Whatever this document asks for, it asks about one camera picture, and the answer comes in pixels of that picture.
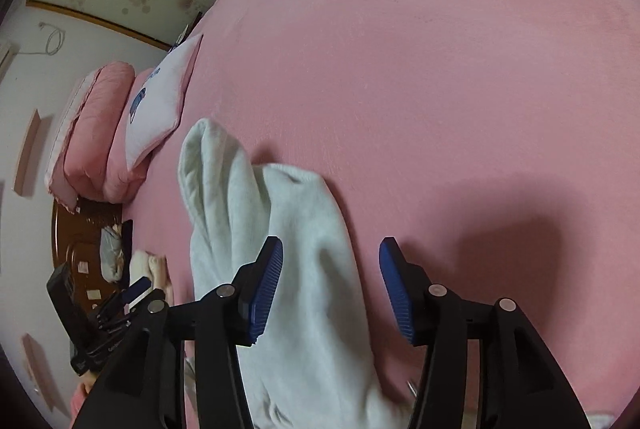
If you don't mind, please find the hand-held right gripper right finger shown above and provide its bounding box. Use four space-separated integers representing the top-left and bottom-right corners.
378 236 593 429

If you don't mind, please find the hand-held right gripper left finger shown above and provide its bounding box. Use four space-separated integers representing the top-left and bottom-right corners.
72 236 284 429

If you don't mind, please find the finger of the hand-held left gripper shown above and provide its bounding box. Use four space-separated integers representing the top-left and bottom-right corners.
95 277 152 317
100 290 167 332

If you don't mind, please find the light grey zip hoodie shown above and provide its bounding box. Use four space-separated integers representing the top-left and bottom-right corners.
178 118 416 429

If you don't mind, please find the person's left forearm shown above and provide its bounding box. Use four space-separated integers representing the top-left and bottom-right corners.
70 371 103 417

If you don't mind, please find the grey patterned cloth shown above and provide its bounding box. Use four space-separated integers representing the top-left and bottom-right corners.
99 224 126 282

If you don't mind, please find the black cloth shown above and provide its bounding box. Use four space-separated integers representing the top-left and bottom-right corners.
120 219 135 260

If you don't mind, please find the pink folded quilt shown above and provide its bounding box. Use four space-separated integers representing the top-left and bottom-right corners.
62 61 156 204

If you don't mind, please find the pink frilled pillow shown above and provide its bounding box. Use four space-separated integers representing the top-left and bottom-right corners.
45 71 101 215

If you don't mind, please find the white pillow with blue print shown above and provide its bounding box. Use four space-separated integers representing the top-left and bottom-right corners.
122 34 205 172

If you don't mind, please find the pink bed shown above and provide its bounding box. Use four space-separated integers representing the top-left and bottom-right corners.
122 0 640 429

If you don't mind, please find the white wall cable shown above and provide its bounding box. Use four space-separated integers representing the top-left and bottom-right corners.
20 21 66 57

